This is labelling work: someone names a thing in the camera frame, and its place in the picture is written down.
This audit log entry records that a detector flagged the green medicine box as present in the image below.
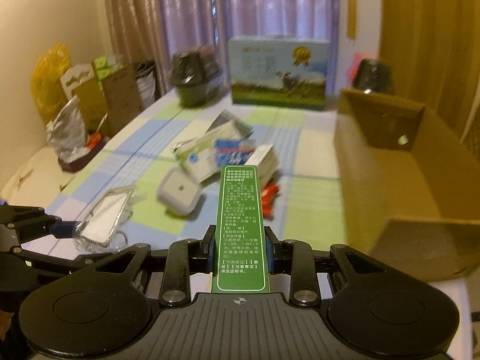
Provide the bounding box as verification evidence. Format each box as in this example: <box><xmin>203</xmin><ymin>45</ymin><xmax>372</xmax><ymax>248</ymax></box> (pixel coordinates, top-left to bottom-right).
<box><xmin>212</xmin><ymin>165</ymin><xmax>270</xmax><ymax>293</ymax></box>

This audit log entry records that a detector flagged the red candy packet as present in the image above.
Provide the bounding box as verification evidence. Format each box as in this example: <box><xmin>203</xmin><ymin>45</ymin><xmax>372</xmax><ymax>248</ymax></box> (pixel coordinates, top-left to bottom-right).
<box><xmin>260</xmin><ymin>183</ymin><xmax>280</xmax><ymax>218</ymax></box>

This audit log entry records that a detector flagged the clear plastic package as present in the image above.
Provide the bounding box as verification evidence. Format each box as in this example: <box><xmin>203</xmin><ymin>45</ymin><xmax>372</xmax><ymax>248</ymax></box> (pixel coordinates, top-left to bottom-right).
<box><xmin>73</xmin><ymin>185</ymin><xmax>135</xmax><ymax>251</ymax></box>

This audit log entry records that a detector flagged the white square plastic case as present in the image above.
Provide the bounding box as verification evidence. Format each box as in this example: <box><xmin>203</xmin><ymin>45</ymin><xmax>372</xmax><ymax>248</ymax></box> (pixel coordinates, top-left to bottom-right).
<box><xmin>156</xmin><ymin>167</ymin><xmax>201</xmax><ymax>216</ymax></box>

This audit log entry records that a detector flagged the silver green foil pouch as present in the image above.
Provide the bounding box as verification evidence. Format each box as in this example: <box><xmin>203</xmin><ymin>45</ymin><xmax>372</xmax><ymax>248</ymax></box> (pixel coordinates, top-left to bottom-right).
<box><xmin>172</xmin><ymin>111</ymin><xmax>253</xmax><ymax>183</ymax></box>

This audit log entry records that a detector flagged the blue blister pack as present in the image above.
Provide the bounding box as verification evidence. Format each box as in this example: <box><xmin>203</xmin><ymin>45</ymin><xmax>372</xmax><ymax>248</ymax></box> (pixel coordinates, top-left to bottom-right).
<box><xmin>214</xmin><ymin>139</ymin><xmax>256</xmax><ymax>168</ymax></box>

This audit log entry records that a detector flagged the white ointment box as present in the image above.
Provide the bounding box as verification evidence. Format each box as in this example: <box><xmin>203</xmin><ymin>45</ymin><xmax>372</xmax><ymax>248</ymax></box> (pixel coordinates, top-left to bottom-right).
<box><xmin>246</xmin><ymin>144</ymin><xmax>279</xmax><ymax>191</ymax></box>

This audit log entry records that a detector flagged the checked tablecloth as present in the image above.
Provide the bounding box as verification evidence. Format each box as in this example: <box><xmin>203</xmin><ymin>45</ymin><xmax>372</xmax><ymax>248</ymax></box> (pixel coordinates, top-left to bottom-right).
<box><xmin>27</xmin><ymin>93</ymin><xmax>345</xmax><ymax>250</ymax></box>

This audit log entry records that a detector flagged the silver crumpled bag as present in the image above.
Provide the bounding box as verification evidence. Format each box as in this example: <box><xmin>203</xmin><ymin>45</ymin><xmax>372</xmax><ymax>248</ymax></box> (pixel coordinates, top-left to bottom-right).
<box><xmin>46</xmin><ymin>95</ymin><xmax>89</xmax><ymax>164</ymax></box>

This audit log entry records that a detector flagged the yellow plastic bag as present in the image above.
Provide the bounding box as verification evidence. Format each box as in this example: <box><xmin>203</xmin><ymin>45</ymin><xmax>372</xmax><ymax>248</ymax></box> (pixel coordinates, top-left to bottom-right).
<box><xmin>30</xmin><ymin>43</ymin><xmax>72</xmax><ymax>126</ymax></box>

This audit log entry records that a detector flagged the brown cardboard box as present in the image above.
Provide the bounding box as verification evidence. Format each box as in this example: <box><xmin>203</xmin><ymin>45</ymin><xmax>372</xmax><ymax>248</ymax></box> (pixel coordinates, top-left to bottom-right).
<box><xmin>334</xmin><ymin>89</ymin><xmax>479</xmax><ymax>281</ymax></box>

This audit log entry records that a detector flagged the blue milk carton box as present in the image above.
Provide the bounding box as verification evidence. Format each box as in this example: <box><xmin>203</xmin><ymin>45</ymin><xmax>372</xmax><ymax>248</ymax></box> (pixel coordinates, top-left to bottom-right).
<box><xmin>227</xmin><ymin>36</ymin><xmax>330</xmax><ymax>111</ymax></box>

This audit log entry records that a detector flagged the dark wrapped bowl left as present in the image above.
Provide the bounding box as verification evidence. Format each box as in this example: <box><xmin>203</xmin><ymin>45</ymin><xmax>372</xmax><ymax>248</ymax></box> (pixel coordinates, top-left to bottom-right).
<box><xmin>171</xmin><ymin>45</ymin><xmax>223</xmax><ymax>108</ymax></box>

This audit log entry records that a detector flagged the dark wrapped bowl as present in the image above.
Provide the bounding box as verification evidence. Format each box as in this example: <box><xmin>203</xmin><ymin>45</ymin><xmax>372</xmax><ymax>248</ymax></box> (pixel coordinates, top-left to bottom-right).
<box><xmin>171</xmin><ymin>45</ymin><xmax>223</xmax><ymax>108</ymax></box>
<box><xmin>352</xmin><ymin>58</ymin><xmax>394</xmax><ymax>94</ymax></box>

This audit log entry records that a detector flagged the dark wrapped bowl right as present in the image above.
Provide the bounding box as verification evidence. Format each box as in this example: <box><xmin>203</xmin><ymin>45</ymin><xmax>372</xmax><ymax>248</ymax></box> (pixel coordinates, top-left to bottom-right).
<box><xmin>352</xmin><ymin>58</ymin><xmax>394</xmax><ymax>94</ymax></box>

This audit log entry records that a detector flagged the red box behind bowl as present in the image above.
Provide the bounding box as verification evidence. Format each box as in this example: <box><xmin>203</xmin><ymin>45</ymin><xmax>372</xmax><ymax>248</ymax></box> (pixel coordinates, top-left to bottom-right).
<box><xmin>346</xmin><ymin>52</ymin><xmax>368</xmax><ymax>85</ymax></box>

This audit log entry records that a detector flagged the purple curtain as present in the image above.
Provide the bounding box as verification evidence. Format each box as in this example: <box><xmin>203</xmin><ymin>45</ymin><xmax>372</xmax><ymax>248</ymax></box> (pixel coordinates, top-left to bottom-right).
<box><xmin>105</xmin><ymin>0</ymin><xmax>339</xmax><ymax>94</ymax></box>

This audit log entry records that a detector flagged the wooden door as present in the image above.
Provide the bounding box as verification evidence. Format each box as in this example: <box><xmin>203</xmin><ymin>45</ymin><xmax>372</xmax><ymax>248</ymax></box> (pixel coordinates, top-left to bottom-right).
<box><xmin>380</xmin><ymin>0</ymin><xmax>479</xmax><ymax>136</ymax></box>

